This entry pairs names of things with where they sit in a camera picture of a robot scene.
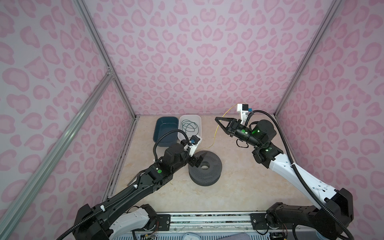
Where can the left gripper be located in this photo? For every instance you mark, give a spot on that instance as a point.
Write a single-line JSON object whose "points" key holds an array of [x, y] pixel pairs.
{"points": [[196, 160]]}

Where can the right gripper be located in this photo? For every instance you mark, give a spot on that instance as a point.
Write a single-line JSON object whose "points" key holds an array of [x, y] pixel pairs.
{"points": [[233, 127]]}

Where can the dark grey spool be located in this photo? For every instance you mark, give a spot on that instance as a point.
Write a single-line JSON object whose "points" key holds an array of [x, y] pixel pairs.
{"points": [[209, 170]]}

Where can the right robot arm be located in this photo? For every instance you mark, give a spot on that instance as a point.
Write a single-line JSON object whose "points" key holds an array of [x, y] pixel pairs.
{"points": [[331, 211]]}

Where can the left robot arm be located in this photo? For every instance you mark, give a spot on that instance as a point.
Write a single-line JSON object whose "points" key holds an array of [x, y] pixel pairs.
{"points": [[112, 218]]}

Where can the white plastic bin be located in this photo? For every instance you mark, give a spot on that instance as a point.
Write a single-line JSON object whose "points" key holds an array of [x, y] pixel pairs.
{"points": [[191, 125]]}

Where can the dark teal plastic bin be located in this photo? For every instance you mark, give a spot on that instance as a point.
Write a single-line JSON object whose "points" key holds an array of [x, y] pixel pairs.
{"points": [[164, 125]]}

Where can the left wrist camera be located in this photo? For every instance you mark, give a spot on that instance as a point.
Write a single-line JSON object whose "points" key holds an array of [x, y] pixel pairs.
{"points": [[193, 144]]}

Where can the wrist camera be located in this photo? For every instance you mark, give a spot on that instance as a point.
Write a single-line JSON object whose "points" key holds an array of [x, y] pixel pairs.
{"points": [[193, 144], [243, 110]]}

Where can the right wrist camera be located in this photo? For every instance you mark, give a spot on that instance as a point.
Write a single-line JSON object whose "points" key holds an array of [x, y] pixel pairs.
{"points": [[243, 110]]}

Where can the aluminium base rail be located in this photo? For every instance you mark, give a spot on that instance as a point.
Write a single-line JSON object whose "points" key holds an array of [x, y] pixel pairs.
{"points": [[221, 226]]}

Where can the diagonal aluminium frame bar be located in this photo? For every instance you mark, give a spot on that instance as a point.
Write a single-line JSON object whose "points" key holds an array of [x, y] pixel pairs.
{"points": [[21, 204]]}

